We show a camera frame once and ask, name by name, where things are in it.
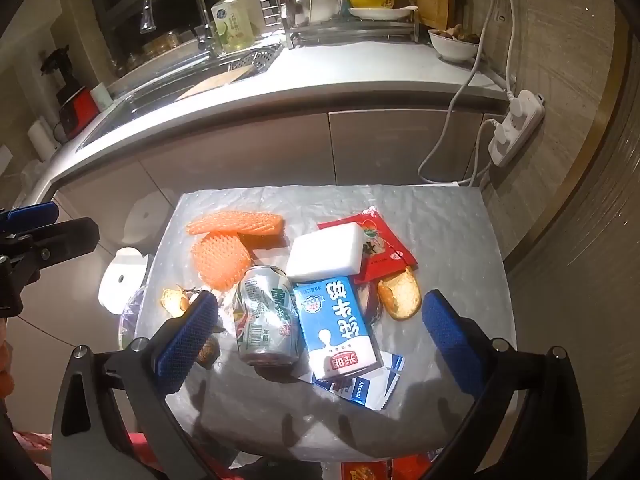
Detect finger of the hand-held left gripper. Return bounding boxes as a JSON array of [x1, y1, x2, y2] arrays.
[[0, 202, 59, 234], [14, 217, 100, 267]]

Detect white plate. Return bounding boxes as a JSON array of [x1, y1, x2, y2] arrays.
[[347, 6, 418, 21]]

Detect brown chestnut shell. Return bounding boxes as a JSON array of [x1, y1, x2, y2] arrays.
[[196, 335, 221, 368]]

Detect metal dish rack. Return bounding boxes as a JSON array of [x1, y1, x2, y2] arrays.
[[252, 0, 421, 48]]

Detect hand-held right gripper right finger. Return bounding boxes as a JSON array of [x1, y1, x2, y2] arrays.
[[415, 289, 590, 480]]

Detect white bowl with food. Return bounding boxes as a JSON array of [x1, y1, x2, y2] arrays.
[[427, 27, 483, 63]]

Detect white power strip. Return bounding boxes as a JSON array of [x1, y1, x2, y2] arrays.
[[487, 89, 546, 167]]

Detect steel kitchen sink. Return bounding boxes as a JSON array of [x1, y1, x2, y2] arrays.
[[80, 42, 283, 146]]

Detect blue white milk carton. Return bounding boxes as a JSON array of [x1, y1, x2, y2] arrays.
[[292, 275, 383, 381]]

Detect toasted bread slice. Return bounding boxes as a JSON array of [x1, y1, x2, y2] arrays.
[[376, 266, 422, 322]]

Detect clear plastic wrapper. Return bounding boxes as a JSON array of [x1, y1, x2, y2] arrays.
[[117, 285, 151, 351]]

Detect yellow brown peel piece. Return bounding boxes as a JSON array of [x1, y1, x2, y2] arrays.
[[160, 287, 191, 317]]

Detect red printed package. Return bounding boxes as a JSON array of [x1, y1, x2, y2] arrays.
[[340, 455, 441, 480]]

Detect round orange foam fruit net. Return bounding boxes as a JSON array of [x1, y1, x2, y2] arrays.
[[191, 231, 252, 292]]

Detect green dish soap bottle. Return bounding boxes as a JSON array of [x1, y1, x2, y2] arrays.
[[210, 0, 248, 53]]

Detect chrome kitchen faucet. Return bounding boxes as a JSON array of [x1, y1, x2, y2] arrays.
[[140, 0, 216, 56]]

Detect blue white wipe sachet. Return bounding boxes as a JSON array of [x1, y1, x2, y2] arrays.
[[315, 374, 399, 411]]

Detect long orange foam fruit net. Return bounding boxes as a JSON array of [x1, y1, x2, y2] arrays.
[[186, 211, 284, 237]]

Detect white power cable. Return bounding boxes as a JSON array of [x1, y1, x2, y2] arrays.
[[492, 0, 521, 106], [452, 117, 501, 188], [417, 0, 501, 186]]

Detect silver green drink can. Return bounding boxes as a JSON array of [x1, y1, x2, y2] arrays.
[[233, 265, 304, 367]]

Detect paper towel roll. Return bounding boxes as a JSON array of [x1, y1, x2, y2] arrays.
[[27, 117, 61, 158]]

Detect red snack packet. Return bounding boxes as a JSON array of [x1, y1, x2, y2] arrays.
[[317, 207, 418, 286]]

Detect white cup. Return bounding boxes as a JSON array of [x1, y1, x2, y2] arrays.
[[90, 82, 113, 111]]

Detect red floral cloth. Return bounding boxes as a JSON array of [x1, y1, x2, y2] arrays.
[[12, 430, 53, 480]]

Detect beige kitchen cabinet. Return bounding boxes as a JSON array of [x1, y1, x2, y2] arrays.
[[10, 105, 501, 341]]

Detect purple onion half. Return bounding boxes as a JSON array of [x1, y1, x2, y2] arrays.
[[356, 280, 386, 318]]

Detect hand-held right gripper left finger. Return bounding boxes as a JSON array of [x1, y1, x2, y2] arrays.
[[50, 290, 221, 480]]

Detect glass jar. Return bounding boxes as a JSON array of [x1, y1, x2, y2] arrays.
[[145, 32, 181, 56]]

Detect red black kitchen appliance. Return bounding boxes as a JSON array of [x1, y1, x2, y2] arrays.
[[42, 47, 101, 133]]

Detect white round container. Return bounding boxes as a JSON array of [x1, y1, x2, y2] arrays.
[[98, 246, 151, 316]]

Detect white sponge block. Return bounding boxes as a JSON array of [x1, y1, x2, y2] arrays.
[[285, 221, 365, 283]]

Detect light wooden board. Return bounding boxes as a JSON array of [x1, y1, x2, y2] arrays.
[[177, 65, 256, 101]]

